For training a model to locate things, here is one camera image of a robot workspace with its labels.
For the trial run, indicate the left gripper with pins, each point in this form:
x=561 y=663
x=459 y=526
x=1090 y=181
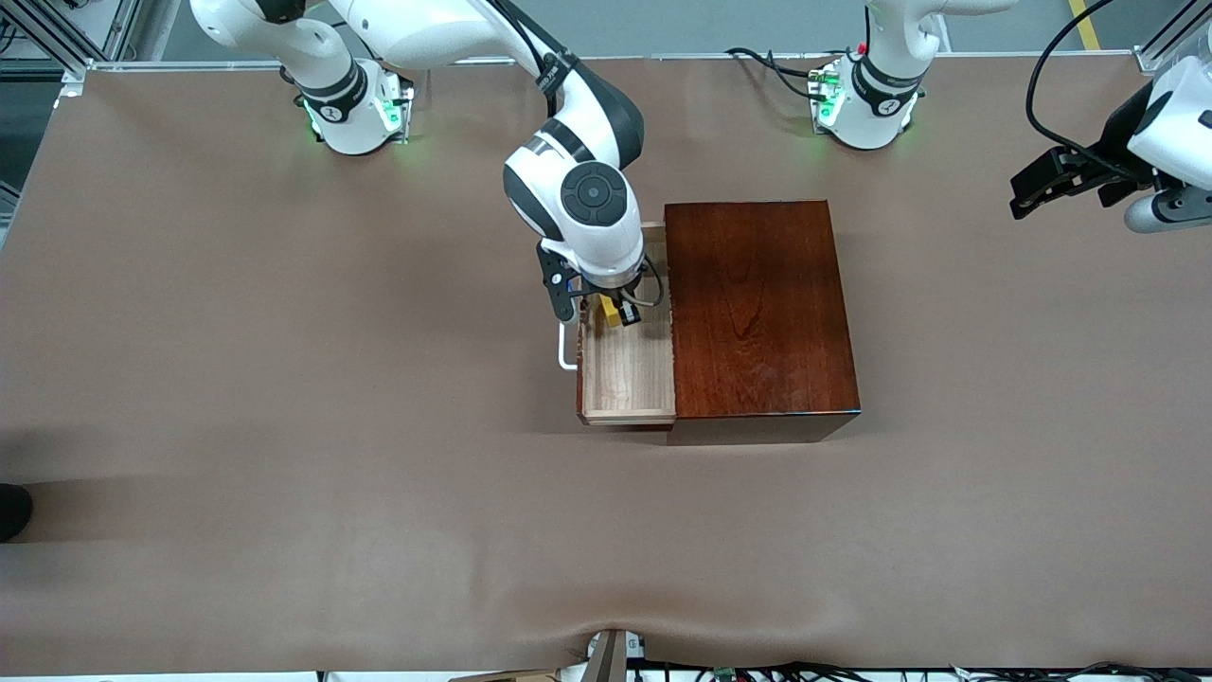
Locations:
x=1117 y=134

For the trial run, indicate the yellow cube block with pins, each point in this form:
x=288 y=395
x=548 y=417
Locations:
x=609 y=313

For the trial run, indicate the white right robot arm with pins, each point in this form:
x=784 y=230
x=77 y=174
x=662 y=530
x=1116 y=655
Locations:
x=426 y=33

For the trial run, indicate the dark brown wooden cabinet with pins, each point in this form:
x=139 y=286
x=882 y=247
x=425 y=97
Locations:
x=757 y=313

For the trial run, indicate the cardboard piece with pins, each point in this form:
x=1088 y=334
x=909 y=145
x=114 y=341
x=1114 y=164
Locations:
x=511 y=677

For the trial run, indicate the brown table cover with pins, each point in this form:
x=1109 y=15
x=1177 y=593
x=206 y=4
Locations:
x=284 y=530

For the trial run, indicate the black round object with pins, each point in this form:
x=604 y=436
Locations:
x=11 y=511

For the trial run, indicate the aluminium frame strut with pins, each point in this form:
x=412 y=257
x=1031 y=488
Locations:
x=118 y=28
x=1150 y=62

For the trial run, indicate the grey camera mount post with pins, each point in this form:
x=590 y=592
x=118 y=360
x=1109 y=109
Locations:
x=606 y=658

